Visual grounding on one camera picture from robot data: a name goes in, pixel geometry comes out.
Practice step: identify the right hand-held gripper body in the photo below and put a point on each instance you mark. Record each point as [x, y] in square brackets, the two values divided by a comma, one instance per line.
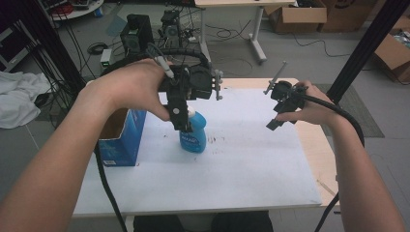
[286, 96]

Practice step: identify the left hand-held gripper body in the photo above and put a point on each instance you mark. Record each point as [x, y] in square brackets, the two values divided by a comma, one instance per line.
[196, 82]

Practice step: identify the blue plastic bottle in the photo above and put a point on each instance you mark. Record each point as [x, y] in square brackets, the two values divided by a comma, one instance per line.
[194, 141]

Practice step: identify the blue cardboard box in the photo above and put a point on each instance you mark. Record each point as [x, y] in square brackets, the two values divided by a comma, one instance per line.
[124, 148]

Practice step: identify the person's right hand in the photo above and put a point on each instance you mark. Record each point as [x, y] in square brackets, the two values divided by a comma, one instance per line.
[317, 111]

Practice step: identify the person's left hand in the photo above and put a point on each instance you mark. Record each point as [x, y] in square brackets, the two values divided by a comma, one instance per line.
[129, 87]

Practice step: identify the light wooden table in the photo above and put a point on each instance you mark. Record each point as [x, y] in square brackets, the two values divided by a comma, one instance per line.
[319, 154]

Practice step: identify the white table mat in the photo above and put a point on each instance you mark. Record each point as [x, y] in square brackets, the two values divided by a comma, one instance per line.
[241, 167]

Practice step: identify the grey floor mat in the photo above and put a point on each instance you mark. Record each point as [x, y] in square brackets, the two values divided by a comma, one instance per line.
[353, 102]

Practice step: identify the white-legged desk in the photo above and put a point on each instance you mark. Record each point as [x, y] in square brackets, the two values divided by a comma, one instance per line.
[256, 35]

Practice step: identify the black computer tower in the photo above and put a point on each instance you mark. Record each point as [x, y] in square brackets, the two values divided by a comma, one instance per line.
[137, 32]

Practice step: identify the open brown cardboard box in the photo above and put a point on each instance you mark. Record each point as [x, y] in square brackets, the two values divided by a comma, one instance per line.
[298, 17]

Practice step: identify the small white device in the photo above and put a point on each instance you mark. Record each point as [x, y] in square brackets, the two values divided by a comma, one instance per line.
[105, 58]

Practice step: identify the black metal stand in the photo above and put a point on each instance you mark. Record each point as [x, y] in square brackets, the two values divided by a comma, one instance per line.
[367, 45]

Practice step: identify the large brown cardboard box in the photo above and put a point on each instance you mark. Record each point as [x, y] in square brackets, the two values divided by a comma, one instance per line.
[345, 17]

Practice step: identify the person's dark pants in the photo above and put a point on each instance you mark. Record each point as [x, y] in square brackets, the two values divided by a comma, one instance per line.
[241, 224]

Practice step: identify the brown cardboard box with contents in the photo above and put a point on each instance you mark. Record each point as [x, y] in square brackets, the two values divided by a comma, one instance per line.
[391, 53]

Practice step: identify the white round table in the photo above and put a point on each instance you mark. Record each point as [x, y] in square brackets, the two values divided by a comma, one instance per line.
[83, 13]

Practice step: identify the white cloth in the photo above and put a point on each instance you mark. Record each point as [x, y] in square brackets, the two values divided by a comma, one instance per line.
[19, 96]

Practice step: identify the open-frame computer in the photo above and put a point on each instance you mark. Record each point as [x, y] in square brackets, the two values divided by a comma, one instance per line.
[171, 27]

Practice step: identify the dark equipment frame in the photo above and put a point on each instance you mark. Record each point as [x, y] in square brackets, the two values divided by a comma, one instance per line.
[13, 45]

